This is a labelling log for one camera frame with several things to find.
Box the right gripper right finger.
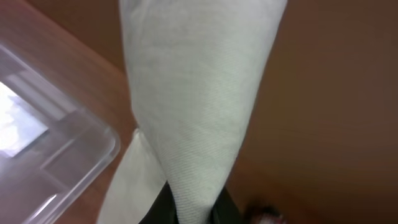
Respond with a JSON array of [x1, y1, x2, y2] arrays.
[[211, 188, 244, 224]]

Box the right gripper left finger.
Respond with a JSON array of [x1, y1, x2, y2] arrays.
[[139, 182, 178, 224]]

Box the cream cloth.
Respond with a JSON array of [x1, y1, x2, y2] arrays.
[[98, 0, 286, 223]]

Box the clear plastic storage container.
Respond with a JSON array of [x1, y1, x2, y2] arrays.
[[1, 47, 120, 224]]

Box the white label in container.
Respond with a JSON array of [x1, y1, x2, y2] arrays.
[[1, 83, 48, 158]]

